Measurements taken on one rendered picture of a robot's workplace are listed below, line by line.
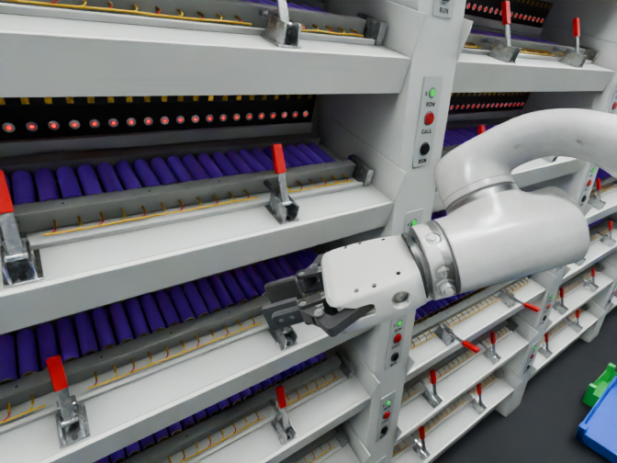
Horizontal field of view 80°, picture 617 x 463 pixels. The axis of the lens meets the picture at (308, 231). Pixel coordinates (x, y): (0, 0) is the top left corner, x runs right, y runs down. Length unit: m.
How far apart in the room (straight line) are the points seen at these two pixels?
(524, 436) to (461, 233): 1.21
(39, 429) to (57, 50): 0.38
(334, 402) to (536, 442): 0.94
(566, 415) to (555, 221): 1.32
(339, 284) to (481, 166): 0.19
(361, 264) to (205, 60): 0.25
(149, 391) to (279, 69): 0.40
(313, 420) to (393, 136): 0.49
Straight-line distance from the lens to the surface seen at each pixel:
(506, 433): 1.54
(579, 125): 0.41
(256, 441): 0.69
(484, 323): 1.03
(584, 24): 1.20
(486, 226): 0.40
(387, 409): 0.85
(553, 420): 1.66
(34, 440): 0.53
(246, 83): 0.40
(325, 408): 0.74
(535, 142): 0.43
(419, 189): 0.60
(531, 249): 0.41
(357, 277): 0.39
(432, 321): 0.92
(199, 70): 0.38
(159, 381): 0.53
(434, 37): 0.57
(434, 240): 0.39
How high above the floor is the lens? 1.08
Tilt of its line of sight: 23 degrees down
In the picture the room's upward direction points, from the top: 1 degrees clockwise
